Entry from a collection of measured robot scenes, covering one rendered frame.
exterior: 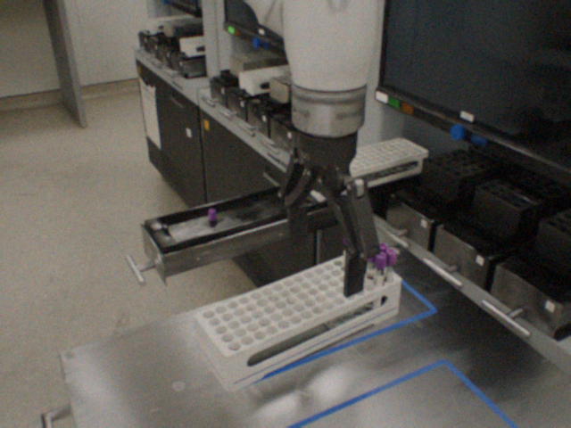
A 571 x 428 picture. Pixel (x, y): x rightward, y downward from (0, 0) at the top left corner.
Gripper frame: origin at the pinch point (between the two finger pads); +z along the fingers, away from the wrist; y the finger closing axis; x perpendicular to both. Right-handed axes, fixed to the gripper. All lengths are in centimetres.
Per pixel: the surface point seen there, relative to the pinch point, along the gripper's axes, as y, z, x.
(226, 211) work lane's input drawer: -40.6, 12.5, 4.7
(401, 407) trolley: 18.6, 10.9, -1.1
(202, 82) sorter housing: -148, 19, 49
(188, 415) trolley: 5.1, 10.9, -24.0
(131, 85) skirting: -383, 88, 94
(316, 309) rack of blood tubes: 2.8, 5.3, -3.1
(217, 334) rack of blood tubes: 0.4, 4.7, -17.3
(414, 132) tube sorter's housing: -42, 7, 59
